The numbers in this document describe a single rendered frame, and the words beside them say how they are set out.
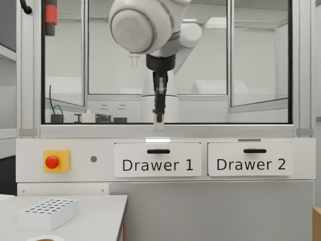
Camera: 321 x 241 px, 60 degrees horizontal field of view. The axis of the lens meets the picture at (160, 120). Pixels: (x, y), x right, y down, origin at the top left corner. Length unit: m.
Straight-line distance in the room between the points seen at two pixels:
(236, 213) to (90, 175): 0.51
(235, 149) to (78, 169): 0.53
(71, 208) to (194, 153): 0.42
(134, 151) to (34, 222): 0.38
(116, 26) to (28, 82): 0.62
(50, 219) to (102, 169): 0.33
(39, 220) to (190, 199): 0.50
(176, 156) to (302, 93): 0.49
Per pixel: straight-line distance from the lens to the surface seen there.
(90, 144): 0.96
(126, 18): 0.44
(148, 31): 0.44
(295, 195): 1.10
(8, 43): 1.79
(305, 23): 1.14
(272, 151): 1.02
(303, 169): 1.10
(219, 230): 1.04
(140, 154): 0.93
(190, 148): 0.94
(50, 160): 0.92
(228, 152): 0.97
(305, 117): 1.09
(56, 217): 0.71
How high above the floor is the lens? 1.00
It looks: level
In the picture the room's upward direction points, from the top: straight up
